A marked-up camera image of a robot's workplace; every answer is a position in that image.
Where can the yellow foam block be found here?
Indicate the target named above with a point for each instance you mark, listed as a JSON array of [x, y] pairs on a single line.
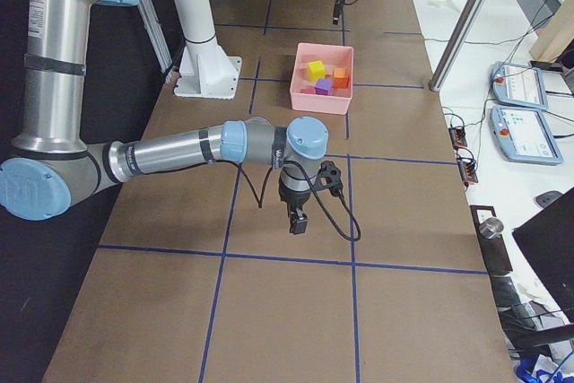
[[316, 70]]

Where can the orange foam block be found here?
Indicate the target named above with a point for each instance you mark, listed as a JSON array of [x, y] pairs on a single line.
[[340, 78]]

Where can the purple foam block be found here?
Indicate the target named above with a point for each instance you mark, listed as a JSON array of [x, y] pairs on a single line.
[[323, 86]]

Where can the pink plastic bin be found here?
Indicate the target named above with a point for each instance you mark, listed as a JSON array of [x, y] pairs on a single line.
[[332, 56]]

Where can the upper teach pendant tablet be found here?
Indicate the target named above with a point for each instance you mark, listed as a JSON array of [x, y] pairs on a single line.
[[518, 85]]

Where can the teach pendant tablet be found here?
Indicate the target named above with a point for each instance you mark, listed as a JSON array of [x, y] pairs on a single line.
[[518, 85], [523, 136]]

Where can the lower teach pendant tablet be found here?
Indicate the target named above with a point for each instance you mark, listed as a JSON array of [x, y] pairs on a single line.
[[523, 136]]

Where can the black computer mouse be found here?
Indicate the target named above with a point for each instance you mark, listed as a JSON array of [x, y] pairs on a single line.
[[547, 198]]

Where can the black monitor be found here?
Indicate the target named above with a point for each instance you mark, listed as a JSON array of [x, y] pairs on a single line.
[[546, 241]]

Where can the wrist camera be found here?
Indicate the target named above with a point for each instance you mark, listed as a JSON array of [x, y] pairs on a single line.
[[329, 178]]

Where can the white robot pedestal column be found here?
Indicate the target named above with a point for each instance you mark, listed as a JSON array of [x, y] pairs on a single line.
[[205, 69]]

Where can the aluminium frame post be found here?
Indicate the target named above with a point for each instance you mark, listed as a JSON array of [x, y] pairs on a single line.
[[455, 43]]

